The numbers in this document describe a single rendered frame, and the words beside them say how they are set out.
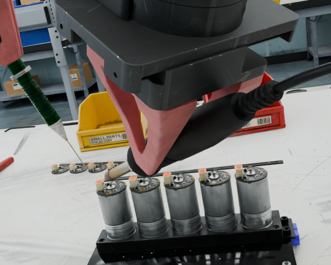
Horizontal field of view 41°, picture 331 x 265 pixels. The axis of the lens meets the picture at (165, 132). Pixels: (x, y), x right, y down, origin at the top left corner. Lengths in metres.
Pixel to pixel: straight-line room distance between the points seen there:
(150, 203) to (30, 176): 0.30
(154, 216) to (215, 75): 0.18
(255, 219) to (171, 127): 0.16
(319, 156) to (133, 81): 0.38
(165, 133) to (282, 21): 0.08
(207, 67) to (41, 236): 0.31
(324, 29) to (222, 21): 4.61
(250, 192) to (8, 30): 0.21
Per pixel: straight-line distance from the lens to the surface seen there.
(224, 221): 0.35
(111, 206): 0.36
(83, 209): 0.49
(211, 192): 0.34
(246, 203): 0.35
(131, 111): 0.25
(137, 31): 0.19
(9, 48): 0.32
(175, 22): 0.19
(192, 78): 0.19
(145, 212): 0.36
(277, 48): 4.77
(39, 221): 0.49
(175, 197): 0.35
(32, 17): 2.86
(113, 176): 0.33
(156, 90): 0.18
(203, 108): 0.21
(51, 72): 5.24
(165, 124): 0.20
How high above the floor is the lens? 0.96
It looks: 18 degrees down
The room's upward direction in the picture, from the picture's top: 10 degrees counter-clockwise
